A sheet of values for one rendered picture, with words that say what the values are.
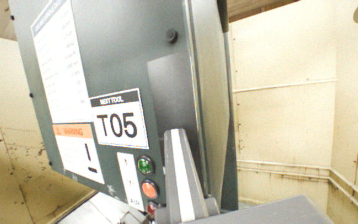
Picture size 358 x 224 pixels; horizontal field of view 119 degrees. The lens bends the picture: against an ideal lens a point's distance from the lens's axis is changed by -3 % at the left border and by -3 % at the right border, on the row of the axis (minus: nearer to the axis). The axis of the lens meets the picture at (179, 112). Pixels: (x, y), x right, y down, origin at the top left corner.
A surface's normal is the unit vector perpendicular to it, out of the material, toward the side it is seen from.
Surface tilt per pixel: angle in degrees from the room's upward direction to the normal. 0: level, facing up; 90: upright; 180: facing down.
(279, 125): 90
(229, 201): 90
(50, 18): 90
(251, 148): 90
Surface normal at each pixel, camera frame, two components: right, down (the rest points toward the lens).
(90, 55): -0.41, 0.17
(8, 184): 0.90, -0.06
